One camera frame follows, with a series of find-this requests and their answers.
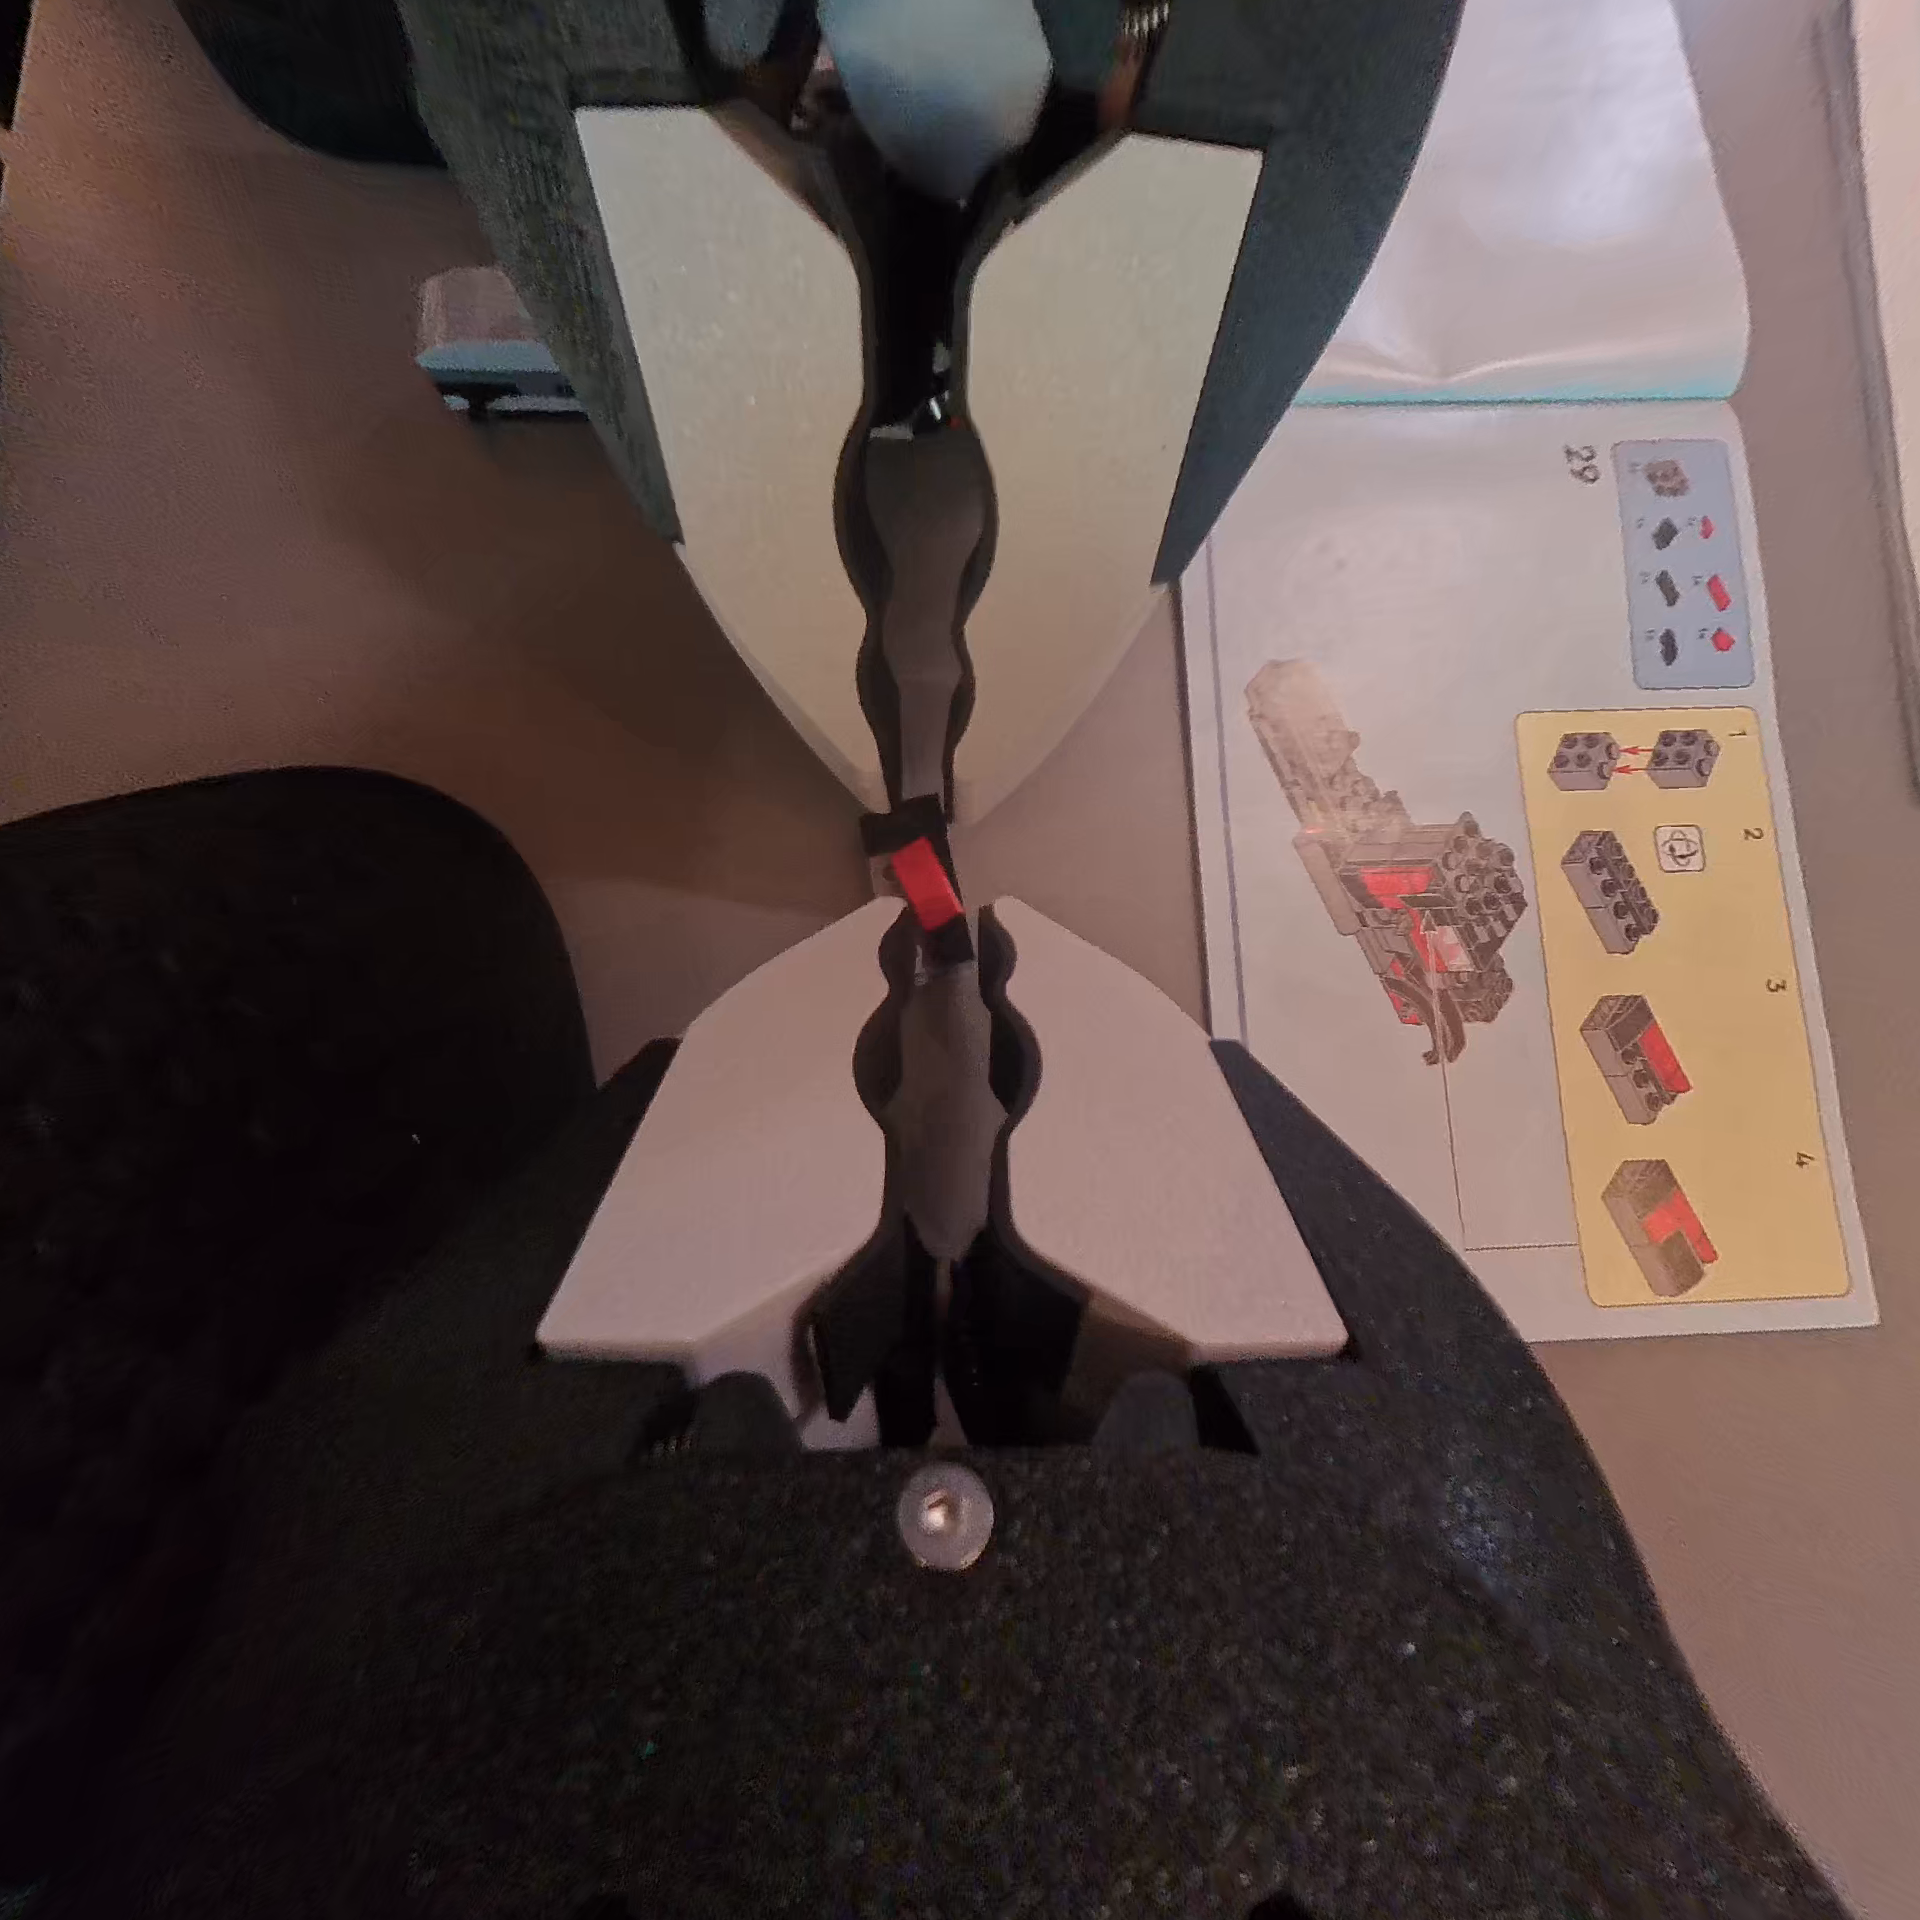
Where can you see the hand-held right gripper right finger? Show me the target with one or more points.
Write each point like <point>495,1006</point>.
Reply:
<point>1155,1185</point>

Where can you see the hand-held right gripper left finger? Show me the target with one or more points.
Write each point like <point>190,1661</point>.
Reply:
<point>734,1185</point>

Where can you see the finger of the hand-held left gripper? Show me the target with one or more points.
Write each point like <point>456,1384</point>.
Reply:
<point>734,375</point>
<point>1096,375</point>

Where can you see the partly built toy brick model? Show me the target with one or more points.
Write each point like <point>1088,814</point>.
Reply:
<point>481,324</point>

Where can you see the small black red brick assembly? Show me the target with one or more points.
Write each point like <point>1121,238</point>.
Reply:
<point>921,879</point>

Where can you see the grey desk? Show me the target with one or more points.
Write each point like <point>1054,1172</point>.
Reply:
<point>299,599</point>

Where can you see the open instruction booklet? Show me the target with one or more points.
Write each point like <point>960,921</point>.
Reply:
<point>1350,676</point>

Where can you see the black wrist rest pad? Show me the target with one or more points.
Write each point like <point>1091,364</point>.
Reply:
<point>224,1050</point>

